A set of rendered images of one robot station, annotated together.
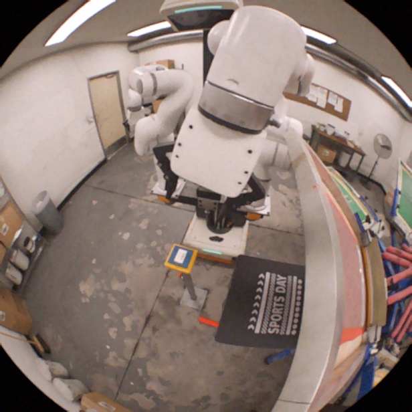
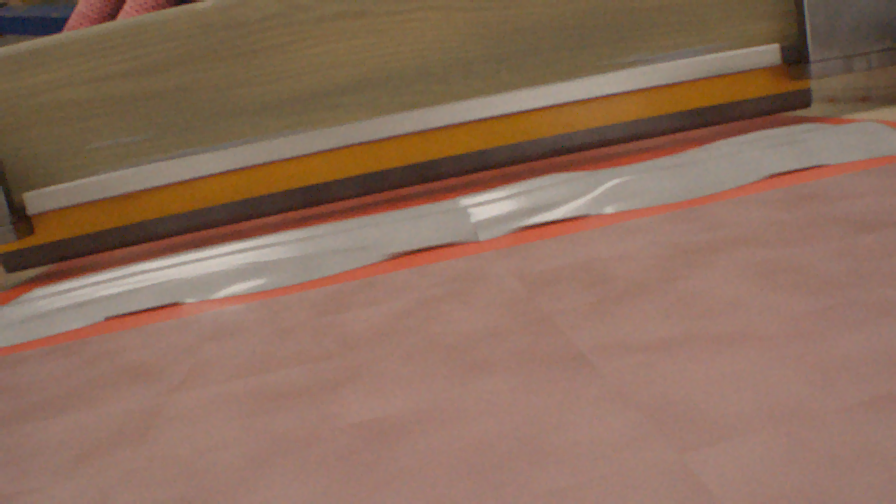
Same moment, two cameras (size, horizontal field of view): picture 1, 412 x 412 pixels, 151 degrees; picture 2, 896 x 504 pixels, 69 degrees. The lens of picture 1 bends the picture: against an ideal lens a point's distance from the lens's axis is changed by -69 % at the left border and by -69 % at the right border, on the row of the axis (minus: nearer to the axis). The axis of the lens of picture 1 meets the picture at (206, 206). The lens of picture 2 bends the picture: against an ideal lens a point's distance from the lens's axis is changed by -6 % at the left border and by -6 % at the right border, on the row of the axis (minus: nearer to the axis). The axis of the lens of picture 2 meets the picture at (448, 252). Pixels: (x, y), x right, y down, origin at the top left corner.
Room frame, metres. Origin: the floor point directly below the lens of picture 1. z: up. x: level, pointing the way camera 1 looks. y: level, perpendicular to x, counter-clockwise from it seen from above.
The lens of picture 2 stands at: (0.10, -0.40, 1.42)
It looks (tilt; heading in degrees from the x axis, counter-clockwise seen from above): 45 degrees down; 246
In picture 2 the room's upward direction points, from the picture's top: 7 degrees counter-clockwise
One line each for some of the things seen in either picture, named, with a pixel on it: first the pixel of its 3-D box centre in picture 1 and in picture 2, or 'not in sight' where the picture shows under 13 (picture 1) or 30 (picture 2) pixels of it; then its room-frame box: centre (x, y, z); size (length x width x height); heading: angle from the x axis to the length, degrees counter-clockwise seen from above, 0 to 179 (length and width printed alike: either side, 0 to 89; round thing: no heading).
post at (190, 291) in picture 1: (189, 284); not in sight; (0.35, 0.12, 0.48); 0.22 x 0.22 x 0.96; 73
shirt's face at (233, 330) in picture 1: (279, 303); not in sight; (0.09, -0.33, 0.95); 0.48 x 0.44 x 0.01; 73
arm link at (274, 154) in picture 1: (267, 159); not in sight; (0.54, -0.24, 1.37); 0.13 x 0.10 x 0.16; 64
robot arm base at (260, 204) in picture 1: (257, 186); not in sight; (0.56, -0.24, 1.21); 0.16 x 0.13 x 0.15; 165
